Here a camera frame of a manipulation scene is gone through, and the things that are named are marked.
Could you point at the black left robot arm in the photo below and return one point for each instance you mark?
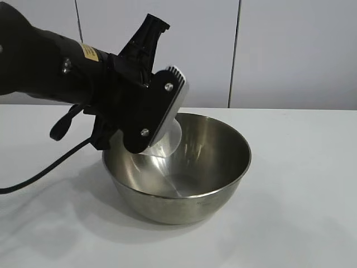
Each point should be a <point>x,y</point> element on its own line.
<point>42,64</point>

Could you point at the stainless steel mixing bowl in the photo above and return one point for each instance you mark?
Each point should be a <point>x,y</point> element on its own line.
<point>209,167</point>

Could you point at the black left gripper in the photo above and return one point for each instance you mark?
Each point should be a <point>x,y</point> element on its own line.
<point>122,92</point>

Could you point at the clear plastic cup with rice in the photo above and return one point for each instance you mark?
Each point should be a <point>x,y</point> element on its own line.
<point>167,139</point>

